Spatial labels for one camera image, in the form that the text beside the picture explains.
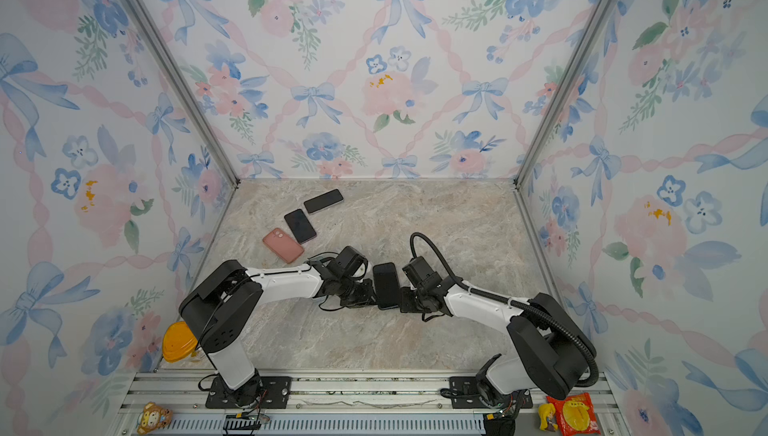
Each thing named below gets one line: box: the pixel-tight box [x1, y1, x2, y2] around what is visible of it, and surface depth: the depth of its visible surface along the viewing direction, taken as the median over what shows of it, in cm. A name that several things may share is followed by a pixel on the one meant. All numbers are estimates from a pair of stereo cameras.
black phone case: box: [373, 262, 400, 311], surface depth 95 cm
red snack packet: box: [546, 392, 601, 436], surface depth 71 cm
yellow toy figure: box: [538, 403, 558, 432], surface depth 71 cm
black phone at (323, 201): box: [303, 189, 344, 215], surface depth 116 cm
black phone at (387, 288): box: [373, 262, 399, 310], surface depth 96 cm
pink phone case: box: [263, 228, 305, 264], surface depth 103 cm
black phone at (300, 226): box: [284, 208, 317, 244], surface depth 109 cm
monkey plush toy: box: [136, 402, 173, 435], surface depth 70 cm
